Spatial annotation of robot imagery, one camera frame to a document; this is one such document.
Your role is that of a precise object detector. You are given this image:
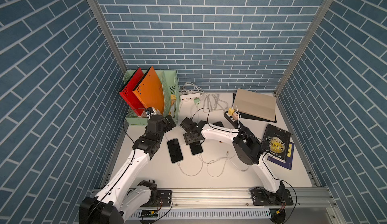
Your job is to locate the black phone green case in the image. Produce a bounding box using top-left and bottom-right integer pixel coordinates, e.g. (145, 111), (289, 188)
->
(189, 143), (203, 155)
(167, 138), (183, 164)

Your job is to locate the black phone pink case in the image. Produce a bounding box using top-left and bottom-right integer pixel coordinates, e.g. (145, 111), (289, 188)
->
(213, 121), (224, 127)

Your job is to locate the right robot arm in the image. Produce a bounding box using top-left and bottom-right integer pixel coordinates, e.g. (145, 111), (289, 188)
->
(180, 118), (294, 206)

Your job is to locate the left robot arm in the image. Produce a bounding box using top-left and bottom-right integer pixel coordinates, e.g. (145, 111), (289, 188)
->
(79, 114), (176, 224)

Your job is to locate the orange folder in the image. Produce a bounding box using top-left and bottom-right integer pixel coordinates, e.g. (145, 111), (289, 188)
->
(132, 66), (165, 114)

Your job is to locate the white power strip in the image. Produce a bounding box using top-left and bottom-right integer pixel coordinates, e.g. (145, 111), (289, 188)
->
(180, 93), (201, 102)

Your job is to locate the black power strip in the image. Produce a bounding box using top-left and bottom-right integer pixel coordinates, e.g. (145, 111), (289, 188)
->
(224, 111), (244, 129)

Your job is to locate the red folder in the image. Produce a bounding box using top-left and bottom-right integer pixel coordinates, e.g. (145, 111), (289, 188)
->
(120, 68), (145, 117)

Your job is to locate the green mesh file organizer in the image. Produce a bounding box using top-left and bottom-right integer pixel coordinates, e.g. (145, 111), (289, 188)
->
(126, 70), (180, 125)

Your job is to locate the black book gold emblem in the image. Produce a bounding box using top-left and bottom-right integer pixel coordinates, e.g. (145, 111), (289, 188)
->
(262, 124), (291, 162)

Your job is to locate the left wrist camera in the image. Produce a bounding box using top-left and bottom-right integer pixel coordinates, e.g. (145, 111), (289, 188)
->
(145, 108), (157, 119)

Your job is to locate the grey coiled power cord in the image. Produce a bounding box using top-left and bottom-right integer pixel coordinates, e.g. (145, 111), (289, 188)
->
(202, 92), (229, 113)

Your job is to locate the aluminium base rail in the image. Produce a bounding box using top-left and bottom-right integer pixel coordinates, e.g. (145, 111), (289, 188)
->
(90, 187), (336, 210)

